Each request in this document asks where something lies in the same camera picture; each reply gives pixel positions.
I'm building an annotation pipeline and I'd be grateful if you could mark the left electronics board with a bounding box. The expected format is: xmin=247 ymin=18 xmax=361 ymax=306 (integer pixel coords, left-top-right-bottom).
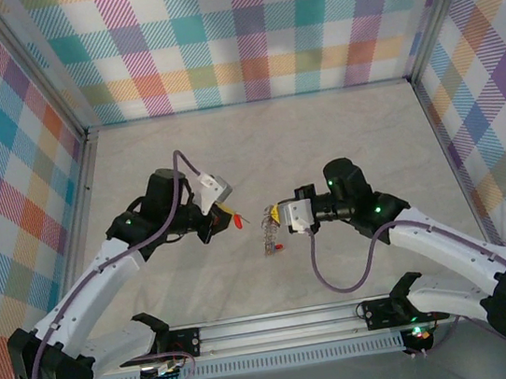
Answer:
xmin=137 ymin=358 xmax=189 ymax=379

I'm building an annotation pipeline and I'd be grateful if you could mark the electronics board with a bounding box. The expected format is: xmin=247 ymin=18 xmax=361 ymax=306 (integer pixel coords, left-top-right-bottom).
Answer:
xmin=137 ymin=358 xmax=189 ymax=379
xmin=402 ymin=322 xmax=436 ymax=354

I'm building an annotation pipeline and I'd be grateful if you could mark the right electronics board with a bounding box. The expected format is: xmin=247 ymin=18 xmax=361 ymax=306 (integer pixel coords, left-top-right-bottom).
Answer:
xmin=402 ymin=322 xmax=436 ymax=354

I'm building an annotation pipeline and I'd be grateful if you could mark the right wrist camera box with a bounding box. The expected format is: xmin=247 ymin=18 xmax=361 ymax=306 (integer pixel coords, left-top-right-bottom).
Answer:
xmin=274 ymin=196 xmax=319 ymax=238

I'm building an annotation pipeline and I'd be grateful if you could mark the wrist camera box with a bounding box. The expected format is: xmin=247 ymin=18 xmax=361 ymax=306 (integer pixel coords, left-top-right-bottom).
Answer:
xmin=190 ymin=167 xmax=237 ymax=218
xmin=274 ymin=196 xmax=319 ymax=238

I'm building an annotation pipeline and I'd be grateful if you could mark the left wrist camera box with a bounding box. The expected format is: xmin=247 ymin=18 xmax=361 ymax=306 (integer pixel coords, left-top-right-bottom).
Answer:
xmin=190 ymin=167 xmax=237 ymax=218

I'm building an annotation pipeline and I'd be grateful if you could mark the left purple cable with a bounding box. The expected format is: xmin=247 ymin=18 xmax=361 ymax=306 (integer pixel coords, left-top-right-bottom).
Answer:
xmin=1 ymin=147 xmax=233 ymax=379

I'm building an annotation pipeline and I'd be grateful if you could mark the purple cable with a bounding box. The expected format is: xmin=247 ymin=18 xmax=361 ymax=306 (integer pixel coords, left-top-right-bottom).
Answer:
xmin=1 ymin=147 xmax=233 ymax=379
xmin=306 ymin=202 xmax=506 ymax=379

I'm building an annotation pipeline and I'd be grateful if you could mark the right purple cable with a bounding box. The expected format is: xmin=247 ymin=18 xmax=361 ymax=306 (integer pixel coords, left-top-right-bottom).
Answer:
xmin=306 ymin=202 xmax=506 ymax=379

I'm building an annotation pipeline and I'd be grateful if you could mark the aluminium side rail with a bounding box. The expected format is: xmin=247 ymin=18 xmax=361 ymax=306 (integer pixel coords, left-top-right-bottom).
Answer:
xmin=35 ymin=129 xmax=123 ymax=321
xmin=409 ymin=70 xmax=503 ymax=264

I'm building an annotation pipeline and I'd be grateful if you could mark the aluminium back rail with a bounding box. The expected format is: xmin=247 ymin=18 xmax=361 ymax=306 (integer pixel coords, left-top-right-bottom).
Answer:
xmin=85 ymin=74 xmax=414 ymax=132

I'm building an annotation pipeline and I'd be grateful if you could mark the aluminium mounting rail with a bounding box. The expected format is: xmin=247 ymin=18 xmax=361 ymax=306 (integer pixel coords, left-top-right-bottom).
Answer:
xmin=84 ymin=282 xmax=489 ymax=379

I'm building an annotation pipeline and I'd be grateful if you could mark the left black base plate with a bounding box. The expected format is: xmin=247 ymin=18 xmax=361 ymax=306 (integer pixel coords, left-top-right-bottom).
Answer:
xmin=115 ymin=326 xmax=205 ymax=370

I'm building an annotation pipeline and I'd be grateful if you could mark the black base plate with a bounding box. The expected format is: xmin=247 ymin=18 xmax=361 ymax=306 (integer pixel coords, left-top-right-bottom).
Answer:
xmin=359 ymin=288 xmax=452 ymax=332
xmin=115 ymin=326 xmax=205 ymax=370

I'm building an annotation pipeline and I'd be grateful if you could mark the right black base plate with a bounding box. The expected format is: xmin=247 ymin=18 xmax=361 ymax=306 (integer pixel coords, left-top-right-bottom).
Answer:
xmin=359 ymin=288 xmax=452 ymax=332

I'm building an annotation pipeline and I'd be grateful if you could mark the slotted grey cable duct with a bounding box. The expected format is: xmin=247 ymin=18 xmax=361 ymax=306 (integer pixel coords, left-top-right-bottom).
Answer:
xmin=78 ymin=331 xmax=409 ymax=379

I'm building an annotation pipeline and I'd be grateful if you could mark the aluminium frame post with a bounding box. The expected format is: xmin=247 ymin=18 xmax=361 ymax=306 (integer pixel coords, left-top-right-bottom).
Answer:
xmin=394 ymin=0 xmax=501 ymax=85
xmin=0 ymin=0 xmax=100 ymax=155

